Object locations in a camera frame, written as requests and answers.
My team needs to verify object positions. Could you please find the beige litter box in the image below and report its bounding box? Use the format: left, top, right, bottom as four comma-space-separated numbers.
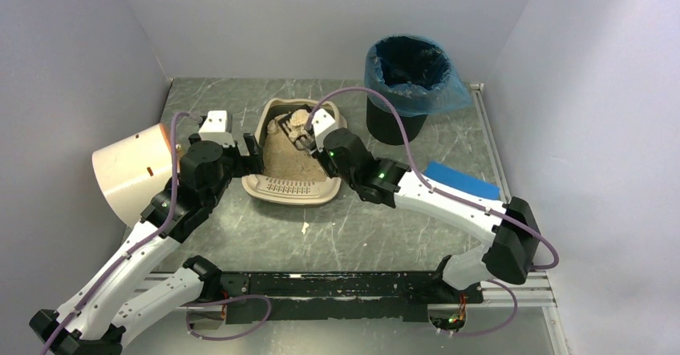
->
241, 98, 342, 206

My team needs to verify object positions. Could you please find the black litter scoop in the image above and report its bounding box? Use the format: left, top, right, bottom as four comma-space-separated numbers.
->
277, 109, 316, 151

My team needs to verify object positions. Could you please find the litter clump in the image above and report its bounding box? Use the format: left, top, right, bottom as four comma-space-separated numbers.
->
288, 109, 310, 130

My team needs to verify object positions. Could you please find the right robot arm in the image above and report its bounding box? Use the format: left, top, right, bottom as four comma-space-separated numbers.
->
316, 128, 539, 290

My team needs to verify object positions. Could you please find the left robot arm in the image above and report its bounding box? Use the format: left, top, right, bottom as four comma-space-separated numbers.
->
30, 133, 264, 354

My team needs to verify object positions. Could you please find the cat litter pile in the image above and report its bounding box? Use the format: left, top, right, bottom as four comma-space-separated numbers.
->
263, 115, 327, 182

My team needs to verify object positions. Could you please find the black trash bin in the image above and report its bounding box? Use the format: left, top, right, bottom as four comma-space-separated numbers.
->
366, 96, 427, 146

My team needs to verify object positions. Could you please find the beige cylindrical container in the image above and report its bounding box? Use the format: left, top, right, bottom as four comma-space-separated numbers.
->
91, 123, 172, 228

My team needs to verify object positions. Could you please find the blue sheet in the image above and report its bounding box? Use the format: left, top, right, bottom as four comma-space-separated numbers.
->
423, 161, 500, 200

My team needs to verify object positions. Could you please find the blue plastic bin liner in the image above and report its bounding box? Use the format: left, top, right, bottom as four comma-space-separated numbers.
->
364, 34, 473, 117

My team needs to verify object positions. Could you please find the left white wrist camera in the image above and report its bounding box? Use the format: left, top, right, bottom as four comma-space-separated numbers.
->
198, 110, 236, 147

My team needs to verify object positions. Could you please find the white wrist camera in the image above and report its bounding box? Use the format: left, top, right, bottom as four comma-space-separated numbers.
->
312, 109, 339, 150
198, 110, 236, 147

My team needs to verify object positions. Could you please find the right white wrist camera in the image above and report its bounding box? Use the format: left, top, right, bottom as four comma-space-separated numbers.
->
312, 109, 339, 150

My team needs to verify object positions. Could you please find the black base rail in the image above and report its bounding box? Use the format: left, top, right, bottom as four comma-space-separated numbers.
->
221, 271, 484, 324

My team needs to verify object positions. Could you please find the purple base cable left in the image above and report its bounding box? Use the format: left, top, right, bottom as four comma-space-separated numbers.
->
184, 292, 273, 342

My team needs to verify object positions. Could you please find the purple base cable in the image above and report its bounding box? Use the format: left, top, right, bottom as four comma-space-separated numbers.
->
435, 273, 517, 337
184, 292, 273, 342

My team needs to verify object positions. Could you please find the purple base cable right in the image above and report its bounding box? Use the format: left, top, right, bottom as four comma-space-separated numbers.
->
435, 273, 517, 337

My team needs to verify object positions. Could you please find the aluminium frame rail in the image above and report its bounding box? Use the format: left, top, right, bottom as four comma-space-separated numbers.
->
470, 83, 556, 308

